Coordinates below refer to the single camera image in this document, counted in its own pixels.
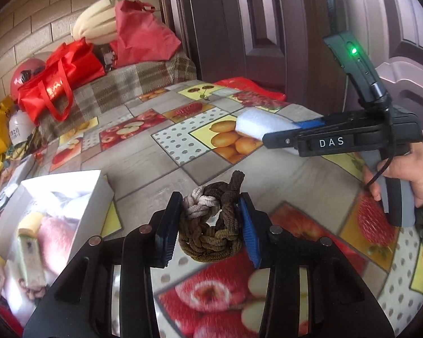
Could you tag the fruit print tablecloth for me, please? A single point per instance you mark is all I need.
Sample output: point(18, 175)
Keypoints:
point(183, 169)

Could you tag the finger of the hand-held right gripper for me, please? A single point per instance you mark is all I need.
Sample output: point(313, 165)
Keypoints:
point(278, 139)
point(312, 124)

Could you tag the brown wooden door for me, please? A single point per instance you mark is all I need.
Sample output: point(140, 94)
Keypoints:
point(232, 24)

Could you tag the red plastic bag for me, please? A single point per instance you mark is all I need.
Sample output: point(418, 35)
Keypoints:
point(253, 89)

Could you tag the white cloth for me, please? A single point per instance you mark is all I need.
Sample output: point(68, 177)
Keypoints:
point(74, 204)

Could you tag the red tote bag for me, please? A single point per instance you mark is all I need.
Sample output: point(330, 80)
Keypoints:
point(67, 70)

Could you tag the coral red fabric bag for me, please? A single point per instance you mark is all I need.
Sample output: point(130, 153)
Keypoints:
point(141, 35)

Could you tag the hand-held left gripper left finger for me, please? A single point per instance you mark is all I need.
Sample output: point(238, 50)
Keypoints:
point(169, 229)

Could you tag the white helmet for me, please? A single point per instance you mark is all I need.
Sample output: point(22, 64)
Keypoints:
point(19, 126)

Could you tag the white box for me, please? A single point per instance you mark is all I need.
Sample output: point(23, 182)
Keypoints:
point(91, 197)

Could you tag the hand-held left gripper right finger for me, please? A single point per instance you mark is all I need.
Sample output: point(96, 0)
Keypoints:
point(248, 229)

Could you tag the white foam block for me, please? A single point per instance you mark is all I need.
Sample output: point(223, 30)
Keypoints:
point(261, 121)

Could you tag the green scouring sponge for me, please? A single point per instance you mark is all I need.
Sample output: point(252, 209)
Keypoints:
point(30, 257)

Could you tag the cream foam sheets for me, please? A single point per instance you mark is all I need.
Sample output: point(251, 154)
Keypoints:
point(95, 24)

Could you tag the red helmet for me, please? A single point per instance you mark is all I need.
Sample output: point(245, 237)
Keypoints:
point(28, 70)

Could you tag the pink plush cloth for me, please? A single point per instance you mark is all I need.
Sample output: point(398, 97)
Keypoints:
point(58, 243)

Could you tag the plaid cloth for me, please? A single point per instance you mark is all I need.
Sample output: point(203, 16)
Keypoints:
point(134, 77)

